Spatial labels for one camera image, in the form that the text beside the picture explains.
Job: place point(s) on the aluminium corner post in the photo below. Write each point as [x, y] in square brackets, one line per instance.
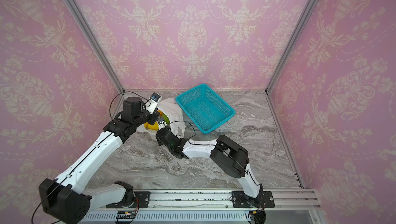
[94, 43]
[299, 28]

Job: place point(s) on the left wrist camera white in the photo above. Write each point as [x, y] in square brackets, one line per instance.
[152, 103]

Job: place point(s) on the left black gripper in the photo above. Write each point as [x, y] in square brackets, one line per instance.
[148, 120]

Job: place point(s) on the green round fruit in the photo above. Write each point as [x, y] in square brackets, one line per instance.
[166, 119]

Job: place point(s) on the yellow banana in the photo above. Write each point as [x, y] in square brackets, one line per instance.
[154, 126]

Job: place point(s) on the aluminium front rail frame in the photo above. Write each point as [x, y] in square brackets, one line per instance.
[292, 206]

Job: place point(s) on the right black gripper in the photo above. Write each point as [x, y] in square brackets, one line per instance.
[162, 130]

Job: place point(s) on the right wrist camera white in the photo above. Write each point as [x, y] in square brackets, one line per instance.
[161, 123]

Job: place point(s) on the white plastic bag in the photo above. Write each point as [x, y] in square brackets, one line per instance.
[175, 115]

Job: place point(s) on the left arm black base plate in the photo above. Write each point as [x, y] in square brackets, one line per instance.
[141, 199]

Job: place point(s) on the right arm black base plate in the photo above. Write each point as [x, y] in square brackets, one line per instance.
[264, 200]

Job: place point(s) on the right aluminium corner post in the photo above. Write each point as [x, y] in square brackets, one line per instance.
[299, 28]

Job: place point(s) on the small black electronics board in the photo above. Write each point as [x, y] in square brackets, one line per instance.
[125, 217]

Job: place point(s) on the left aluminium corner post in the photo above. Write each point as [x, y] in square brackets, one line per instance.
[94, 43]

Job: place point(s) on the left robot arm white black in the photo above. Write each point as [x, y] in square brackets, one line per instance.
[66, 198]

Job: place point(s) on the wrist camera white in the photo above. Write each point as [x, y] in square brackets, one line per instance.
[152, 103]
[161, 123]

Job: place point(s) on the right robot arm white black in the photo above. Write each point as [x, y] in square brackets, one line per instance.
[229, 156]

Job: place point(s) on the teal plastic basket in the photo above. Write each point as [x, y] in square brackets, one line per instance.
[205, 108]

